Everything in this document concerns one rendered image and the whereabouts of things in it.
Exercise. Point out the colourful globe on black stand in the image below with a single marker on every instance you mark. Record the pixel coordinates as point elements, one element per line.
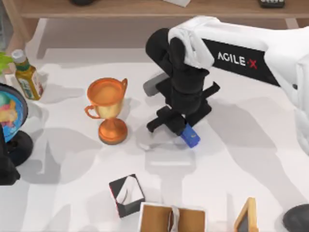
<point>10,113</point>

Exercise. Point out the small blue block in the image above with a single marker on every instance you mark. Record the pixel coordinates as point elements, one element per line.
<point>192,137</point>

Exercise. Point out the gold and orange trophy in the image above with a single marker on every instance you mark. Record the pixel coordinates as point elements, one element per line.
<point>106,96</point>

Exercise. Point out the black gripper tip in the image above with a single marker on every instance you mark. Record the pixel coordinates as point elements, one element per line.
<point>7,169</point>

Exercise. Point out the wooden shelf unit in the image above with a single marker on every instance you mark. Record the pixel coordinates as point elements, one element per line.
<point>144,10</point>

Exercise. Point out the wooden framed blackboard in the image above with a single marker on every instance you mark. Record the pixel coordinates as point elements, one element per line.
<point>246,217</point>

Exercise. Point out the yellow bottle with white cap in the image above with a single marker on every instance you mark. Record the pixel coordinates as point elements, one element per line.
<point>27,77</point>

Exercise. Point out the pale grey flat object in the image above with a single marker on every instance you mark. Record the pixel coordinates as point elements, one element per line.
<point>177,2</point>

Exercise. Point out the dark grey round object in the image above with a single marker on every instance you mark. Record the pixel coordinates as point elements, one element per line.
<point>298,218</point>

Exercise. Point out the black round object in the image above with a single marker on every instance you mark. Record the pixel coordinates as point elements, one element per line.
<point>82,2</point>

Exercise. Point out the black and white box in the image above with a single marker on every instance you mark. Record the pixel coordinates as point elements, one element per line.
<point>126,195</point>

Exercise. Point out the black keypad device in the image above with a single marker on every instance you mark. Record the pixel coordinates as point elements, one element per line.
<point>272,3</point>

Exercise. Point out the brown and white basket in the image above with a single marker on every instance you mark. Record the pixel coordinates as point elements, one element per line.
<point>157,220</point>

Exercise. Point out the green plant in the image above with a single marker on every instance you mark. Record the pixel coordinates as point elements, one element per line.
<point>4,61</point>

